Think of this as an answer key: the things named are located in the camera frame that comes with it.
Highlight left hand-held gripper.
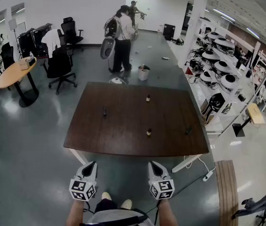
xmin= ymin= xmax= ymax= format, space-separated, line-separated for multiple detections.
xmin=69 ymin=161 xmax=98 ymax=201

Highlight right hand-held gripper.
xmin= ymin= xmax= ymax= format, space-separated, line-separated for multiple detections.
xmin=148 ymin=161 xmax=175 ymax=200

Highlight person's right forearm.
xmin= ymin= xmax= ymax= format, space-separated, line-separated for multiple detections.
xmin=157 ymin=198 xmax=179 ymax=226

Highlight person's left forearm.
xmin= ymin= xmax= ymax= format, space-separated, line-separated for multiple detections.
xmin=65 ymin=198 xmax=87 ymax=226

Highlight white table leg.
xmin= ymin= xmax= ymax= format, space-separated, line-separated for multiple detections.
xmin=171 ymin=153 xmax=203 ymax=173
xmin=68 ymin=148 xmax=89 ymax=165

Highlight person's dark trousers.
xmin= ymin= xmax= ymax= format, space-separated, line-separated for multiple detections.
xmin=94 ymin=198 xmax=119 ymax=213

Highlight person's right pale shoe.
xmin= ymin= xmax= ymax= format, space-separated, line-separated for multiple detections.
xmin=120 ymin=199 xmax=133 ymax=210

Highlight person's grey shirt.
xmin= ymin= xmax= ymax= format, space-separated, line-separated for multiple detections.
xmin=86 ymin=208 xmax=155 ymax=226

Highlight wooden slat bench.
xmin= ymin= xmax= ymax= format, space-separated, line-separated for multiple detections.
xmin=214 ymin=159 xmax=239 ymax=226

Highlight black and white round device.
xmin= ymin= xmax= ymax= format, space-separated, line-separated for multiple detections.
xmin=201 ymin=93 xmax=233 ymax=125

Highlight white bucket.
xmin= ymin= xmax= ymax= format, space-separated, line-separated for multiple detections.
xmin=138 ymin=65 xmax=151 ymax=81

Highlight black chair with armrest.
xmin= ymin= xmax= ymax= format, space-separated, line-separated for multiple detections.
xmin=231 ymin=186 xmax=266 ymax=226

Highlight small wooden stand table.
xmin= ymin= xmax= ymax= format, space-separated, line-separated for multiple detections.
xmin=232 ymin=102 xmax=266 ymax=138

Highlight white pod on stand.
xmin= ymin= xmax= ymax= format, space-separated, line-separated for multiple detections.
xmin=100 ymin=37 xmax=117 ymax=73

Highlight round wooden table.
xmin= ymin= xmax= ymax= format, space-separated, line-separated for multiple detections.
xmin=0 ymin=56 xmax=40 ymax=108

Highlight cardboard box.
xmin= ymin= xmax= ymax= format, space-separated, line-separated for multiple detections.
xmin=18 ymin=57 xmax=33 ymax=71

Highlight row of white round devices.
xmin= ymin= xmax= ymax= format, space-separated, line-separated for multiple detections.
xmin=198 ymin=31 xmax=240 ymax=94

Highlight white shelf rack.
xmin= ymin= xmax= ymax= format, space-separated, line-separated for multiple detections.
xmin=182 ymin=15 xmax=266 ymax=136

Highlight white jacket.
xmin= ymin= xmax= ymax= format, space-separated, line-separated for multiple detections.
xmin=41 ymin=29 xmax=62 ymax=59

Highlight black box speaker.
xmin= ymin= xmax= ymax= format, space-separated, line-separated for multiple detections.
xmin=163 ymin=24 xmax=176 ymax=41

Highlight black office chair with headrest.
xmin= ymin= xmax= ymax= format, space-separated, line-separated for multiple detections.
xmin=60 ymin=16 xmax=85 ymax=51

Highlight black equipment cases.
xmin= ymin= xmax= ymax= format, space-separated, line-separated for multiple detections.
xmin=17 ymin=23 xmax=53 ymax=58

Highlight black mesh chair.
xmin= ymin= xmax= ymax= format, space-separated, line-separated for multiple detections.
xmin=0 ymin=42 xmax=15 ymax=71

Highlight light stand with white panel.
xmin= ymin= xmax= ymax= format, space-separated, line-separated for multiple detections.
xmin=8 ymin=17 xmax=23 ymax=61

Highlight black floor cable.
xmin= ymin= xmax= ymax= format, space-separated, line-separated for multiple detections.
xmin=146 ymin=174 xmax=207 ymax=215

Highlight white power cable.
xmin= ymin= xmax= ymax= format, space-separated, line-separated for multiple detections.
xmin=183 ymin=155 xmax=209 ymax=174

